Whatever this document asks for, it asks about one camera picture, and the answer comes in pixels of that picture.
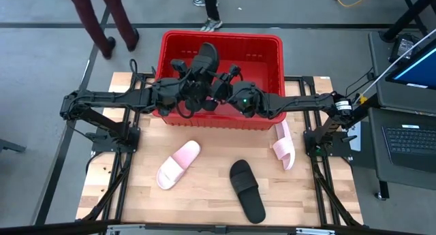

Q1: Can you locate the black cable bundle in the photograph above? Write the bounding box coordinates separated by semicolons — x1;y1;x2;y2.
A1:
336;67;375;108

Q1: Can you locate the silver metal bracket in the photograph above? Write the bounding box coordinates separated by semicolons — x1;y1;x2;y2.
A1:
106;223;146;235
295;227;337;235

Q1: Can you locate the black crossbeam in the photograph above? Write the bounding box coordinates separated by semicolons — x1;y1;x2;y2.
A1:
0;219;436;235

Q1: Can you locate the black power adapter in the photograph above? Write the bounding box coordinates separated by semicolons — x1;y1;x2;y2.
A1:
389;33;422;63

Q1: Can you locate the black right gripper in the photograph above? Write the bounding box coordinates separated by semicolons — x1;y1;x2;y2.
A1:
204;71;239;112

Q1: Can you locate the person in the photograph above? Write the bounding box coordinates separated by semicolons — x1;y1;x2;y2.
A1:
63;0;140;61
193;0;224;33

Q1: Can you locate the dark grey computer cart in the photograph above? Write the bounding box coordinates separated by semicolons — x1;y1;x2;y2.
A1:
367;30;436;200

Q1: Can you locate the white paper sheet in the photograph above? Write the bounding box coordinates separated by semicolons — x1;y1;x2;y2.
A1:
349;121;362;153

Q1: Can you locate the white cable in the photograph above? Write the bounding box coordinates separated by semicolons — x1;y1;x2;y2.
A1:
361;28;436;99

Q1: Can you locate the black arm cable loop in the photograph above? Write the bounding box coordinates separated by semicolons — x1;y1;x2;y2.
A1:
128;58;151;91

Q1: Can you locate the black slide sandal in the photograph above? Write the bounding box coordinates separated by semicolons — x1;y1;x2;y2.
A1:
190;42;221;84
228;159;267;225

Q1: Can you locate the pink slide sandal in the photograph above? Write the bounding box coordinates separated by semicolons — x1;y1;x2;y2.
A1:
271;119;296;171
155;140;202;191

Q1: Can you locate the black laptop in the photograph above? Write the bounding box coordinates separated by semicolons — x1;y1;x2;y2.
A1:
380;123;436;174

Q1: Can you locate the black computer monitor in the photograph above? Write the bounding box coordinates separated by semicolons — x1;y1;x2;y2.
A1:
385;37;436;90

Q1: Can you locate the black stand pole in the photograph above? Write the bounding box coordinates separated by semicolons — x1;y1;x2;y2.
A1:
379;0;436;44

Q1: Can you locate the grey furniture foot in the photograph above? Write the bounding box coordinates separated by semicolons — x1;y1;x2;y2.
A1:
0;138;27;153

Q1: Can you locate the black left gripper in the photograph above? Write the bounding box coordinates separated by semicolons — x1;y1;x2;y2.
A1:
178;57;216;110

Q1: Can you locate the red plastic bin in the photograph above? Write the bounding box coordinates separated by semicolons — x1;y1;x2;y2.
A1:
150;29;287;131

